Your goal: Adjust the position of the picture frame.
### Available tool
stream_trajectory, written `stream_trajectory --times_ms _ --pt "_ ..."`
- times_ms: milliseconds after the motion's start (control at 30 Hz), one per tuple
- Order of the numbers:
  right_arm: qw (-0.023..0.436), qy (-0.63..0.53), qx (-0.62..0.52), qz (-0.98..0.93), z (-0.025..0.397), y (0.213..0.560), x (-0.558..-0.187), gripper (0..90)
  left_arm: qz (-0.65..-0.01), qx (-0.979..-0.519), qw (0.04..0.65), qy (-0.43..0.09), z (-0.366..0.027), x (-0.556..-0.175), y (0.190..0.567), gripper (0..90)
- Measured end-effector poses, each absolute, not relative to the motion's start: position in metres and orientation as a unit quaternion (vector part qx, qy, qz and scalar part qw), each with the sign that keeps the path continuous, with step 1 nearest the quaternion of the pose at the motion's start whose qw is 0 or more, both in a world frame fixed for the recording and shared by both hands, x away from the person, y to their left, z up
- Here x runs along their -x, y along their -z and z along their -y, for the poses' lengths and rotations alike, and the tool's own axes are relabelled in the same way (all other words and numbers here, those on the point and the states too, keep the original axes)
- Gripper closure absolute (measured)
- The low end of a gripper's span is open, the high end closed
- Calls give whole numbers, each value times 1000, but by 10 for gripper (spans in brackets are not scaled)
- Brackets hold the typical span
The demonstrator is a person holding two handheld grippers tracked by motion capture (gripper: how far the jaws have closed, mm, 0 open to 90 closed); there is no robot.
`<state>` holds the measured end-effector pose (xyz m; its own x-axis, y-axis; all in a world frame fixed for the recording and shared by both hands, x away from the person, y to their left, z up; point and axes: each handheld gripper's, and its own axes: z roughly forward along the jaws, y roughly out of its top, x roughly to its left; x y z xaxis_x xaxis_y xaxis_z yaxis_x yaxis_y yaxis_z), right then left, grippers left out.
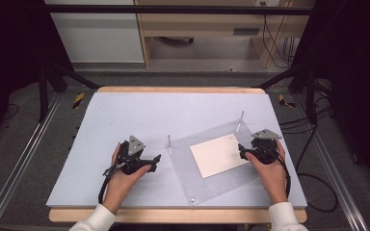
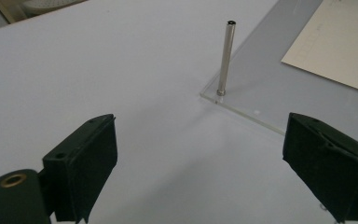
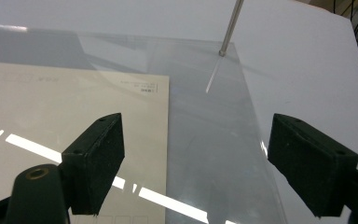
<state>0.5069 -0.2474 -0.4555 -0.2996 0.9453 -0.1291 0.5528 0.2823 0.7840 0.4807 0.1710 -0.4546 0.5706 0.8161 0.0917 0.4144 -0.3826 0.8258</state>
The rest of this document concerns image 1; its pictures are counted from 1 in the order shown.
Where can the wooden table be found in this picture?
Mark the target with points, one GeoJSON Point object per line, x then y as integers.
{"type": "Point", "coordinates": [173, 215]}

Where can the pale grey table mat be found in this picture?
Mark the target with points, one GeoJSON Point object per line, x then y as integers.
{"type": "Point", "coordinates": [135, 115]}

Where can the rectangular picture card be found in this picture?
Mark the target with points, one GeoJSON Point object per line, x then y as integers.
{"type": "Point", "coordinates": [216, 155]}

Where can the black curtain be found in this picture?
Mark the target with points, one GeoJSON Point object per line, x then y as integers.
{"type": "Point", "coordinates": [9, 48]}
{"type": "Point", "coordinates": [356, 64]}

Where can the black metal stand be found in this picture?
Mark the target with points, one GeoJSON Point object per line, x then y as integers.
{"type": "Point", "coordinates": [311, 96]}
{"type": "Point", "coordinates": [43, 96]}

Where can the person's left hand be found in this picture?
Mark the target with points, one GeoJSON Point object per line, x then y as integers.
{"type": "Point", "coordinates": [122, 184]}

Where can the person's right hand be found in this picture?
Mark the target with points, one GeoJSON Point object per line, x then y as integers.
{"type": "Point", "coordinates": [274, 176]}

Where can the white wall socket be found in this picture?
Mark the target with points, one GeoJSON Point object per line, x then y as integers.
{"type": "Point", "coordinates": [267, 2]}

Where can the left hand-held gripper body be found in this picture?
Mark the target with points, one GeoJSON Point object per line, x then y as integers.
{"type": "Point", "coordinates": [131, 160]}

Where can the yellow black tape piece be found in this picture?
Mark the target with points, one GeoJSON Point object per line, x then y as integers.
{"type": "Point", "coordinates": [78, 100]}
{"type": "Point", "coordinates": [284, 101]}

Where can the aluminium floor rail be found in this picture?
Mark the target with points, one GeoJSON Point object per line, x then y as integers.
{"type": "Point", "coordinates": [334, 166]}
{"type": "Point", "coordinates": [22, 157]}

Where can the black horizontal bar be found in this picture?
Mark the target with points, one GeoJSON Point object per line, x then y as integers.
{"type": "Point", "coordinates": [173, 9]}

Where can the clear acrylic picture frame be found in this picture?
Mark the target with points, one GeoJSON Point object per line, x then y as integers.
{"type": "Point", "coordinates": [186, 173]}

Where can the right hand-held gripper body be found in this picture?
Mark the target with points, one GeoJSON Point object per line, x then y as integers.
{"type": "Point", "coordinates": [265, 150]}

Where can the white cabinet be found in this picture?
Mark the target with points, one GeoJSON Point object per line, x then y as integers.
{"type": "Point", "coordinates": [99, 35]}

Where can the light wooden desk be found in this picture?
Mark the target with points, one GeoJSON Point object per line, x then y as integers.
{"type": "Point", "coordinates": [199, 24]}

